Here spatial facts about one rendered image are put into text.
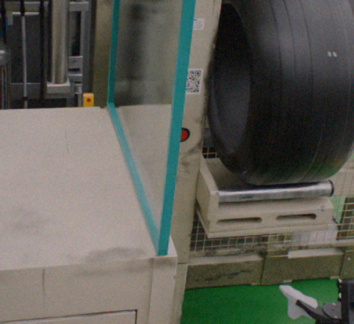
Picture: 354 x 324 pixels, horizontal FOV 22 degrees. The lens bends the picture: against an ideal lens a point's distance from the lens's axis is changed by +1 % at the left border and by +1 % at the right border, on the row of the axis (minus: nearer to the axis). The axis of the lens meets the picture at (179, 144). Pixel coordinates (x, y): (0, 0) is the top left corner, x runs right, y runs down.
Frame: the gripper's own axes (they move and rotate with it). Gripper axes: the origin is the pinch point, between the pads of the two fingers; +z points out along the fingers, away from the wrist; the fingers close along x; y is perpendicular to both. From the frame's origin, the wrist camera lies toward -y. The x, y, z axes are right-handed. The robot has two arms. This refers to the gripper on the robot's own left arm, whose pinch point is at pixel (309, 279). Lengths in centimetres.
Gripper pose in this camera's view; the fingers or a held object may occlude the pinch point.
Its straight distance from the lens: 198.4
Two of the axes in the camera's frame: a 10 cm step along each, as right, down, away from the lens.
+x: 8.8, -0.3, 4.7
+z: -4.1, -5.1, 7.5
